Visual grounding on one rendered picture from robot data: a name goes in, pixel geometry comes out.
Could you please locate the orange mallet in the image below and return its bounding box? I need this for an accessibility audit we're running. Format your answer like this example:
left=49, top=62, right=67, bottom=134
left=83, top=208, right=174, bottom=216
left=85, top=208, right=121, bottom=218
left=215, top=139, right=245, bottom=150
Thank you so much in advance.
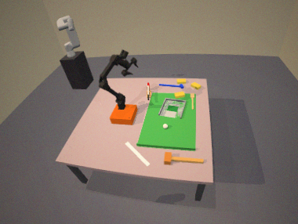
left=164, top=152, right=203, bottom=164

